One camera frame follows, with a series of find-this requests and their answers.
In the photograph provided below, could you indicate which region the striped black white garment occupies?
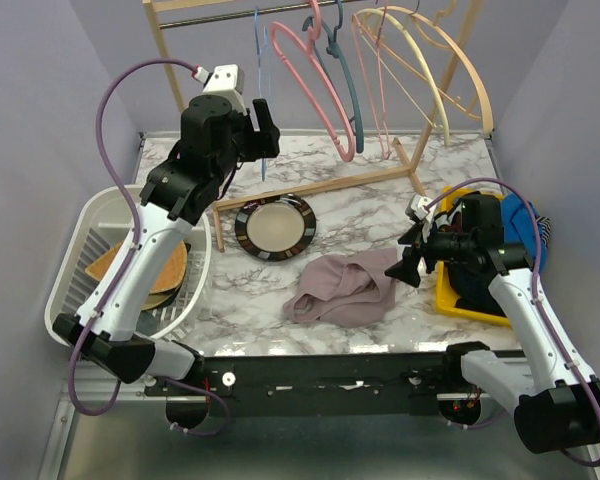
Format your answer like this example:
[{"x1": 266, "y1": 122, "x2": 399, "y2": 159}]
[{"x1": 536, "y1": 215, "x2": 551, "y2": 247}]

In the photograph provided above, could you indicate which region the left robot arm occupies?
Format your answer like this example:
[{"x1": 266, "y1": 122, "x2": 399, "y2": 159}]
[{"x1": 52, "y1": 95, "x2": 280, "y2": 395}]

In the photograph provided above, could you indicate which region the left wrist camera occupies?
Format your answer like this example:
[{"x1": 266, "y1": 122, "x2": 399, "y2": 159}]
[{"x1": 203, "y1": 64, "x2": 247, "y2": 114}]

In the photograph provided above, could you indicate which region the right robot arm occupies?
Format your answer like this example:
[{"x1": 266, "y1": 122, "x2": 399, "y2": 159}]
[{"x1": 385, "y1": 192, "x2": 600, "y2": 454}]

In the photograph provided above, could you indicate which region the wooden curved hanger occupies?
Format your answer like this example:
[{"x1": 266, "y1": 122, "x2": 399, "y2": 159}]
[{"x1": 410, "y1": 1, "x2": 494, "y2": 135}]

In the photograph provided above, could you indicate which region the woven wicker fan tray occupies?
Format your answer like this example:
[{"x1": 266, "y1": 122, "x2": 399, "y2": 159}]
[{"x1": 85, "y1": 241, "x2": 188, "y2": 295}]

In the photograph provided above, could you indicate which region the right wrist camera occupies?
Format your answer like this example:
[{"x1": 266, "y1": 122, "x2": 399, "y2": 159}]
[{"x1": 406, "y1": 194, "x2": 435, "y2": 238}]

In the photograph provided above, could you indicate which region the mauve tank top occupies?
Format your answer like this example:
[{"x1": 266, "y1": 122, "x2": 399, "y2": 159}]
[{"x1": 282, "y1": 247, "x2": 398, "y2": 328}]

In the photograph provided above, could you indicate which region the teal plastic hanger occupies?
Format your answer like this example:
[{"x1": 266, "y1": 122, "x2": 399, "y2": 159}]
[{"x1": 301, "y1": 1, "x2": 364, "y2": 162}]

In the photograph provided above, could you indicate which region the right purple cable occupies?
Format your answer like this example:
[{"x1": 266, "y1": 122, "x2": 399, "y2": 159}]
[{"x1": 424, "y1": 177, "x2": 600, "y2": 468}]

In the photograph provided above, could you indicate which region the yellow plastic bin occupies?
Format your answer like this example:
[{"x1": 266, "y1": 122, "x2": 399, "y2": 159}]
[{"x1": 435, "y1": 187, "x2": 511, "y2": 328}]

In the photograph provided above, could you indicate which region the cream plastic hanger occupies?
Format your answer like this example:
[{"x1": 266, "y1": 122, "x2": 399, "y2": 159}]
[{"x1": 361, "y1": 8, "x2": 450, "y2": 146}]

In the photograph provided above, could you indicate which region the wooden clothes rack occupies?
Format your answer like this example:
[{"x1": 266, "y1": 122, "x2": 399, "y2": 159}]
[{"x1": 142, "y1": 1, "x2": 494, "y2": 252}]

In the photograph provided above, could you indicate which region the thin pink hanger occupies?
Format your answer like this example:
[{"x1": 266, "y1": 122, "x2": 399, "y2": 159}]
[{"x1": 351, "y1": 1, "x2": 392, "y2": 160}]

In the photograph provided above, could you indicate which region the dark navy garment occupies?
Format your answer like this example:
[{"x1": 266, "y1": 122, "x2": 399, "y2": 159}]
[{"x1": 444, "y1": 199, "x2": 506, "y2": 316}]

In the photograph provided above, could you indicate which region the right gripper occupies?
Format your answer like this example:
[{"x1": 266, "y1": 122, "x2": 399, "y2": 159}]
[{"x1": 385, "y1": 217, "x2": 476, "y2": 287}]

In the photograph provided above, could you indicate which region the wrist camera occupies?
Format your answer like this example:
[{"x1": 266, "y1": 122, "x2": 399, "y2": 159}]
[
  {"x1": 203, "y1": 64, "x2": 247, "y2": 114},
  {"x1": 406, "y1": 194, "x2": 435, "y2": 238}
]

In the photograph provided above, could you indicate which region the light blue wire hanger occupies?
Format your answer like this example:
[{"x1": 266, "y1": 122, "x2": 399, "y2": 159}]
[{"x1": 252, "y1": 5, "x2": 273, "y2": 182}]

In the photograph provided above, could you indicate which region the pink plastic hanger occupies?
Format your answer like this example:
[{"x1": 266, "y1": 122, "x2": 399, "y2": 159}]
[{"x1": 268, "y1": 0, "x2": 357, "y2": 162}]

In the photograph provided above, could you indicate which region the white plastic dish rack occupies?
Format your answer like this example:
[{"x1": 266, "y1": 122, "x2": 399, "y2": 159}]
[{"x1": 44, "y1": 187, "x2": 213, "y2": 345}]

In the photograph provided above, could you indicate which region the dark rimmed ceramic plate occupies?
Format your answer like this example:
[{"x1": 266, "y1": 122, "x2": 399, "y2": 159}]
[{"x1": 234, "y1": 194, "x2": 317, "y2": 262}]

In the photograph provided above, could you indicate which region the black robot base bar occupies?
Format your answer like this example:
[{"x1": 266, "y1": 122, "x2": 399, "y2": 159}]
[{"x1": 144, "y1": 352, "x2": 484, "y2": 427}]

